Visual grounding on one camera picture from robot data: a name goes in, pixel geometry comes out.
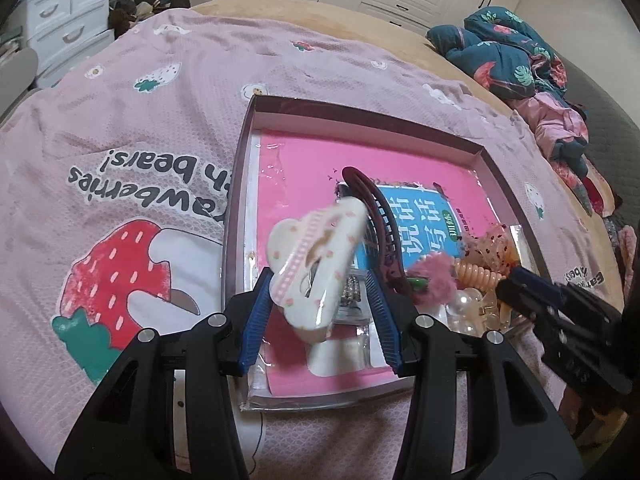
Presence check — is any maroon hair comb clip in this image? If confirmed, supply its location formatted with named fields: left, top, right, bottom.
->
left=341, top=167, right=416, bottom=293

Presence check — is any pink tulle bow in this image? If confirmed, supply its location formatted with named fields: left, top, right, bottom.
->
left=462, top=222, right=521, bottom=273

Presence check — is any pink book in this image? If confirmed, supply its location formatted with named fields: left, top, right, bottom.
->
left=247, top=129, right=506, bottom=398

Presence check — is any small clear hairpin case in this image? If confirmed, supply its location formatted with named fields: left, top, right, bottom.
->
left=336, top=272, right=366, bottom=323

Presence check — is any teal floral quilt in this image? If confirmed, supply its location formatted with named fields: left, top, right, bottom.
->
left=426, top=6, right=591, bottom=181

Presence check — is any orange spiral pearl hair tie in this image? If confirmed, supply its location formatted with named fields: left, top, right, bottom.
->
left=442, top=257, right=511, bottom=333

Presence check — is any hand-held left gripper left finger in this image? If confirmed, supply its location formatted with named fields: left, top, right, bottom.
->
left=56, top=265, right=276, bottom=480

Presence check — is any white hair claw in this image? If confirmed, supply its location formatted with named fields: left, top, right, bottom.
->
left=266, top=199, right=370, bottom=345

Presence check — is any red floral pillow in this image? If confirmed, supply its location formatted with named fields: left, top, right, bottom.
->
left=555, top=160, right=621, bottom=218

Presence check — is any shallow cardboard box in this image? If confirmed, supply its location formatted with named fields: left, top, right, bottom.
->
left=220, top=96, right=553, bottom=411

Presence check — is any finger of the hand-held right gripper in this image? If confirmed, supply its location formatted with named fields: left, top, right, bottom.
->
left=509, top=266, right=618, bottom=313
left=495, top=277, right=558, bottom=323

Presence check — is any pink pompom hair clip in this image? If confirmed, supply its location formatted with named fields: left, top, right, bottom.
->
left=407, top=254, right=458, bottom=306

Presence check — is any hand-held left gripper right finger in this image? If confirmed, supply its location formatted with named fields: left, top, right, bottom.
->
left=365, top=270, right=586, bottom=480

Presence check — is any beige bed sheet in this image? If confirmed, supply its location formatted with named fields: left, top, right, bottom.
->
left=190, top=0, right=526, bottom=111

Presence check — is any grey chair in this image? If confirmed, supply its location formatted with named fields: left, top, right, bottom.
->
left=0, top=47, right=40, bottom=121

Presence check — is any grey headboard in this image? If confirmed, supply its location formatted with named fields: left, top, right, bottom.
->
left=560, top=52, right=640, bottom=211

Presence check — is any white drawer unit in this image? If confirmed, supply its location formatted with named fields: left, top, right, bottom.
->
left=22, top=0, right=116, bottom=88

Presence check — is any pink cloth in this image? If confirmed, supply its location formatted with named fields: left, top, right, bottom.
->
left=605, top=215, right=640, bottom=281

